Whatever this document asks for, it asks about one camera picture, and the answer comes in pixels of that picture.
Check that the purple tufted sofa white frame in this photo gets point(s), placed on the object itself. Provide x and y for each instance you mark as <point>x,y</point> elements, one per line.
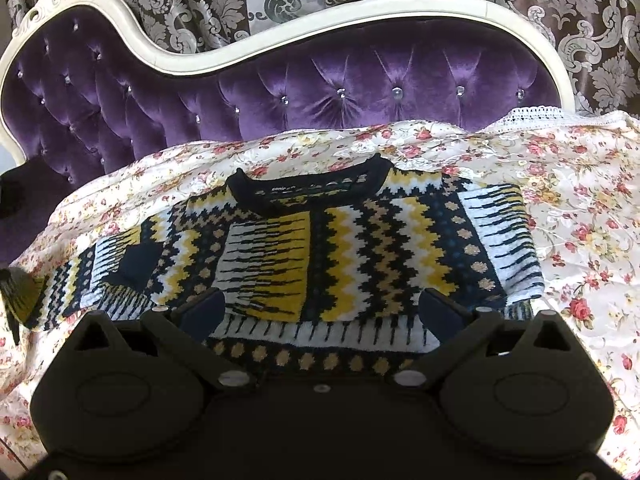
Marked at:
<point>320,85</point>

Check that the white lace cloth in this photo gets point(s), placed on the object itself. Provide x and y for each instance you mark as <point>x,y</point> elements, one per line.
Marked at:
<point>545,116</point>

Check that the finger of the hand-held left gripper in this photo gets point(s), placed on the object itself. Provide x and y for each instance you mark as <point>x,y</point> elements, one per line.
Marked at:
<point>9,280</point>

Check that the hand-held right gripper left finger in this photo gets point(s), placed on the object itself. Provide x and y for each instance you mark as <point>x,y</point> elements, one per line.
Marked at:
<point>202,307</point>

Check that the floral printed blanket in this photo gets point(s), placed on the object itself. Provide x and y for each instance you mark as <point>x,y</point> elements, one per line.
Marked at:
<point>575,240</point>

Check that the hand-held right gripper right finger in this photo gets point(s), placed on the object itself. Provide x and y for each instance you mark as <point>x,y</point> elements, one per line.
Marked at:
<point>440,310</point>

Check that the brown silver damask curtain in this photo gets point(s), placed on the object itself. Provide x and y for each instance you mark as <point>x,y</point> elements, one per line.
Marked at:
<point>575,20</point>

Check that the yellow black white knit sweater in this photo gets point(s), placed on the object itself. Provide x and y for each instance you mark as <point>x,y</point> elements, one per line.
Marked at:
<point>345,245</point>

